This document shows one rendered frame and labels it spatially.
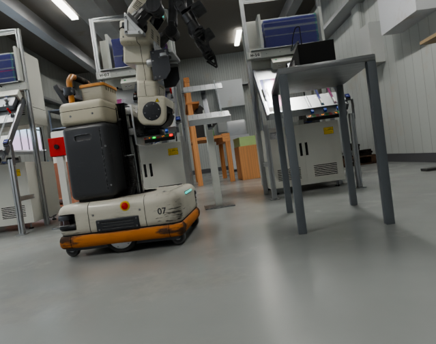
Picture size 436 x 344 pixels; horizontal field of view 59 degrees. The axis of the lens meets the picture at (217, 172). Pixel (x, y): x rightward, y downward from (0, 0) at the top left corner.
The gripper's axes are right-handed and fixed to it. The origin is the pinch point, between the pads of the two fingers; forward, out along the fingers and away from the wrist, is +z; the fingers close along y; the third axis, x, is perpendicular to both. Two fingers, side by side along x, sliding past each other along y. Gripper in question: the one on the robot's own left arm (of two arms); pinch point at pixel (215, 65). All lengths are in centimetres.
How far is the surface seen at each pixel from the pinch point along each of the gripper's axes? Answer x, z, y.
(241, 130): 10, -2, 749
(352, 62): -50, 50, -57
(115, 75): 79, -76, 118
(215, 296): 45, 88, -129
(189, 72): 41, -250, 940
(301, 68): -30, 38, -57
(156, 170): 95, 23, 104
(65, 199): 170, 1, 77
